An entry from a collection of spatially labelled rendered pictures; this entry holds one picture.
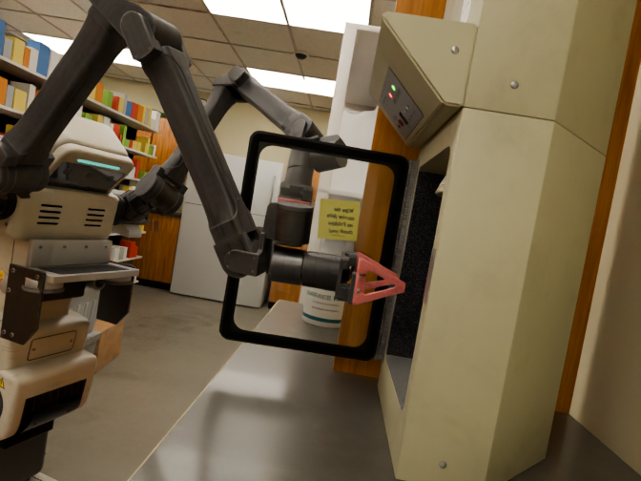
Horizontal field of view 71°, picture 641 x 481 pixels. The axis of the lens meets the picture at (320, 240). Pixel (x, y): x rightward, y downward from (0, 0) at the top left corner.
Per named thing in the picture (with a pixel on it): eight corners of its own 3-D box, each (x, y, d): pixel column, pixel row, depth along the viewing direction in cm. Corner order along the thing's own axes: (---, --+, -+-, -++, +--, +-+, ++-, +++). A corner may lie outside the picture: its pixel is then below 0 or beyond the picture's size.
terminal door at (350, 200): (374, 362, 88) (410, 156, 86) (217, 338, 86) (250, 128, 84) (373, 361, 88) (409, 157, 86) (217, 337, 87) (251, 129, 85)
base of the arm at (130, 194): (135, 199, 134) (104, 195, 123) (155, 186, 132) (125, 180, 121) (146, 225, 133) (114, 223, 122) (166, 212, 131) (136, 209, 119)
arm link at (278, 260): (268, 275, 75) (261, 283, 70) (273, 234, 74) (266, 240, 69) (309, 281, 75) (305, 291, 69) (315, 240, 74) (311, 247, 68)
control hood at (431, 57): (419, 149, 87) (428, 96, 86) (464, 106, 55) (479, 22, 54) (360, 139, 87) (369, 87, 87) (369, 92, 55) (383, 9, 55)
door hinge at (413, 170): (382, 360, 89) (417, 161, 87) (382, 364, 86) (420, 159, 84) (374, 358, 89) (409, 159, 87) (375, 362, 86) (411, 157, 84)
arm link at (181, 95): (155, 41, 78) (111, 21, 68) (181, 25, 76) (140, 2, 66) (250, 271, 80) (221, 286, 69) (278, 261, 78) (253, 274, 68)
